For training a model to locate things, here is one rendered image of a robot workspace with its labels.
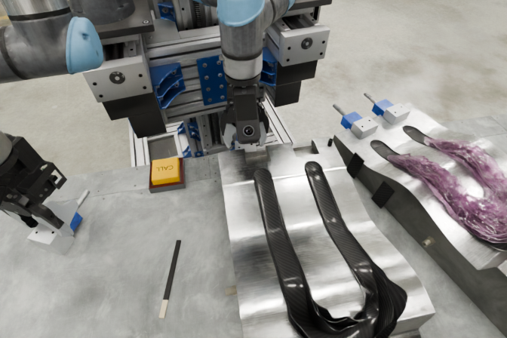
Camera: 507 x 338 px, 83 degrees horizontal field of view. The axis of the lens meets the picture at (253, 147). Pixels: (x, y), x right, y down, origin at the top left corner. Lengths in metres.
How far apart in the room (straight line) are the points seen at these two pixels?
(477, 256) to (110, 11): 0.91
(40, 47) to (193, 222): 0.40
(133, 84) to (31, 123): 1.75
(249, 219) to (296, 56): 0.49
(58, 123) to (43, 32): 1.90
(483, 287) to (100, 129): 2.05
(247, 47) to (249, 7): 0.06
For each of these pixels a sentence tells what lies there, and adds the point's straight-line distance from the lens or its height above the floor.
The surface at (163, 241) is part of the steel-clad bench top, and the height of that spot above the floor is 0.80.
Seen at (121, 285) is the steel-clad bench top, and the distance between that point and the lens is 0.64.
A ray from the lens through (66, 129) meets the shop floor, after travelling 2.30.
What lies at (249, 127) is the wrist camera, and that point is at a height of 0.98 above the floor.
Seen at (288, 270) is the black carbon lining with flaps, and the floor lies 0.91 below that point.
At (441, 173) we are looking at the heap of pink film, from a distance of 0.65.
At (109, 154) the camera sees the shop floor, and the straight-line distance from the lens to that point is 1.99.
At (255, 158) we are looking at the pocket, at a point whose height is 0.86.
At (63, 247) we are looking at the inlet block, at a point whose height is 0.82.
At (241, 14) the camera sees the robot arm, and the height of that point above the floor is 1.17.
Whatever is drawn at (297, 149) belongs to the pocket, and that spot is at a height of 0.87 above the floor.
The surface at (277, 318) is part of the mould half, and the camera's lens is 0.44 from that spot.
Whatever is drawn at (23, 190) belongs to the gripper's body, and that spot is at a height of 0.98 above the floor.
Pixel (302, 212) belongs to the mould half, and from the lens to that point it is 0.56.
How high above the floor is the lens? 1.37
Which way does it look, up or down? 49 degrees down
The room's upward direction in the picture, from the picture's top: straight up
